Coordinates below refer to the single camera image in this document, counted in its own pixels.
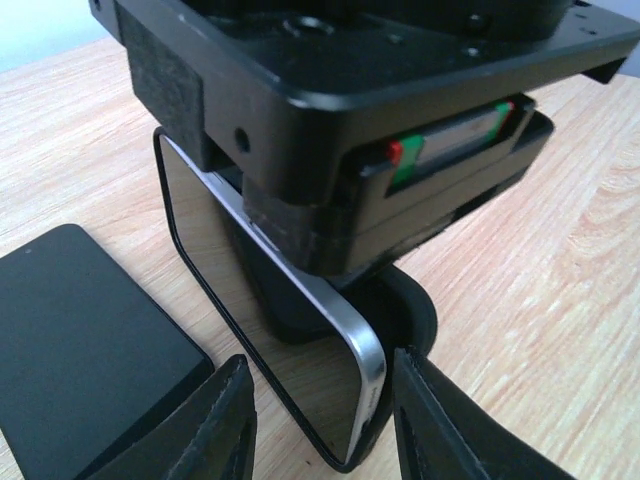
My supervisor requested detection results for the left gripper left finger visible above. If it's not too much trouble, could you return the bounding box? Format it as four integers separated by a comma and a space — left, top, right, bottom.
79, 355, 257, 479

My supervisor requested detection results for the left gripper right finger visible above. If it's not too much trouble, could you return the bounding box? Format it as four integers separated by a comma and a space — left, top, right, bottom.
393, 349, 572, 480

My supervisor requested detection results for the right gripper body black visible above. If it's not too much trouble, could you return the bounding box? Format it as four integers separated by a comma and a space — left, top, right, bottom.
89, 1, 639, 275

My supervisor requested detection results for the black phone case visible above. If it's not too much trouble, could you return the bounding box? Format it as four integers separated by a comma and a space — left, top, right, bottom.
264, 259, 439, 451

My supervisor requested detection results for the smartphone from black case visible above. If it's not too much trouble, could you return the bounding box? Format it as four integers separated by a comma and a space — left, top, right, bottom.
153, 129, 387, 473

